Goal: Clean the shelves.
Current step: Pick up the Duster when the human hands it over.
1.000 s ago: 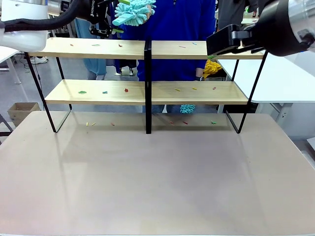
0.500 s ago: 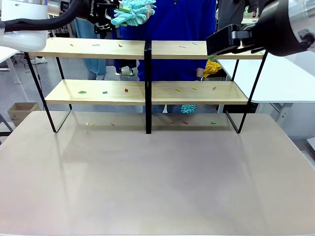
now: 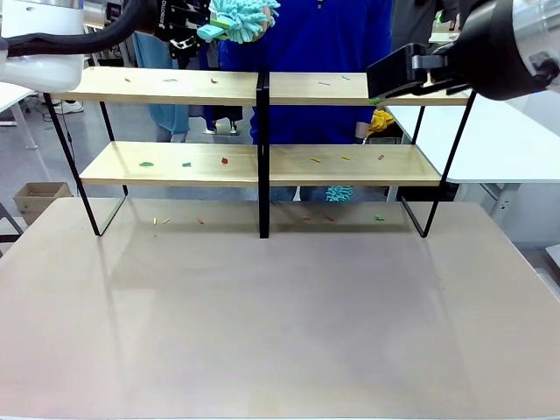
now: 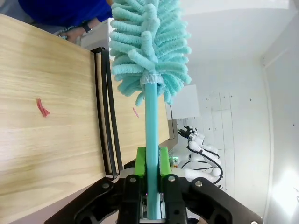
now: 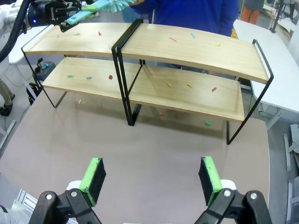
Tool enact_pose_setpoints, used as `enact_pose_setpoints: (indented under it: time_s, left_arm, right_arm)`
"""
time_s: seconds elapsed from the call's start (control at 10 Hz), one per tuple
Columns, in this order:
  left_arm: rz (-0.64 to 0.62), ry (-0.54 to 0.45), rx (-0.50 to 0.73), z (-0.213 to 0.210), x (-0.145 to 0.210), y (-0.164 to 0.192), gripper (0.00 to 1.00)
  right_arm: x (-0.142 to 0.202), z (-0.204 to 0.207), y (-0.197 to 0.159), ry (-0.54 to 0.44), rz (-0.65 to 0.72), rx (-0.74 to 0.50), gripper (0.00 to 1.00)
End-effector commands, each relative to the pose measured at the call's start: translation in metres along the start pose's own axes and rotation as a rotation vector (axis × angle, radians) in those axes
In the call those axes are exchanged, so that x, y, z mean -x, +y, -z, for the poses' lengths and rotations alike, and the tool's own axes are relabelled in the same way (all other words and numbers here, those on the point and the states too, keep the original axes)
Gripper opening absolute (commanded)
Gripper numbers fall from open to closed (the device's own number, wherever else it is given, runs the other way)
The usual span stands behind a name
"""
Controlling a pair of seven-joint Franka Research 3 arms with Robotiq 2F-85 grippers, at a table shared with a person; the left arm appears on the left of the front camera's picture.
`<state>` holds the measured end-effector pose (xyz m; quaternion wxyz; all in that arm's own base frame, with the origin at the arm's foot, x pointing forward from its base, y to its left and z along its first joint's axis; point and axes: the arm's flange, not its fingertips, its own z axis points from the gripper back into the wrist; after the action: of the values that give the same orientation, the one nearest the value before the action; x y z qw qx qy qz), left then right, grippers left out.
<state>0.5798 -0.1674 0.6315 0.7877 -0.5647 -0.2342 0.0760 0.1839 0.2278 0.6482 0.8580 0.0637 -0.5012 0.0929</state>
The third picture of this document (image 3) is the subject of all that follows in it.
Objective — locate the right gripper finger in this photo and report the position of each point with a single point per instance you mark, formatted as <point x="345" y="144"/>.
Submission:
<point x="455" y="88"/>
<point x="389" y="76"/>

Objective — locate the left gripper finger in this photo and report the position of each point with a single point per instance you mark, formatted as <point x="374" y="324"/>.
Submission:
<point x="220" y="21"/>
<point x="181" y="47"/>

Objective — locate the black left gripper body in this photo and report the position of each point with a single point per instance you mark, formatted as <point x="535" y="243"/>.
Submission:
<point x="175" y="19"/>

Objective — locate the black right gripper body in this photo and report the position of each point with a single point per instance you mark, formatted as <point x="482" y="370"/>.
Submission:
<point x="485" y="52"/>

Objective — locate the turquoise microfiber duster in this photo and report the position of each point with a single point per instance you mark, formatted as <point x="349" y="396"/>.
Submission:
<point x="245" y="22"/>
<point x="339" y="193"/>

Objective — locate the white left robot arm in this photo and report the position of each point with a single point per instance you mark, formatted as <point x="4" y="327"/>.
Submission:
<point x="39" y="72"/>

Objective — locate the yellow cloth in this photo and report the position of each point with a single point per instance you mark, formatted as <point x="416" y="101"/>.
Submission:
<point x="381" y="122"/>

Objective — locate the person in grey clothes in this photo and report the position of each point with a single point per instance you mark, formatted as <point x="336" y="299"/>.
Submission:
<point x="411" y="22"/>

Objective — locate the person in light blue coat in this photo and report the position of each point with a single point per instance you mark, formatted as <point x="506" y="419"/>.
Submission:
<point x="168" y="118"/>

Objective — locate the white side table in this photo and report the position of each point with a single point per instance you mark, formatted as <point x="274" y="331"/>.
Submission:
<point x="13" y="98"/>
<point x="503" y="144"/>

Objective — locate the person in dark trousers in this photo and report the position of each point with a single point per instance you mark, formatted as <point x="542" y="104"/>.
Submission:
<point x="227" y="114"/>

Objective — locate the person in blue shirt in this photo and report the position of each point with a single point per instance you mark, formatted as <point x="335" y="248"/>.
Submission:
<point x="315" y="39"/>

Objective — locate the cardboard box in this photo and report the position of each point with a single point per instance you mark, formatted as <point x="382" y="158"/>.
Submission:
<point x="41" y="203"/>

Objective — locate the wooden shelf rack black frame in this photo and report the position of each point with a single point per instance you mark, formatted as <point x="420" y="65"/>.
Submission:
<point x="109" y="87"/>
<point x="306" y="94"/>

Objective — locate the white metal floor frame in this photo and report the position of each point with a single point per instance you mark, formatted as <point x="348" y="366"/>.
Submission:
<point x="552" y="258"/>

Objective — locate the black metal frame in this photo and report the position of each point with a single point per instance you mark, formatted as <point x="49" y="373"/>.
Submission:
<point x="11" y="225"/>

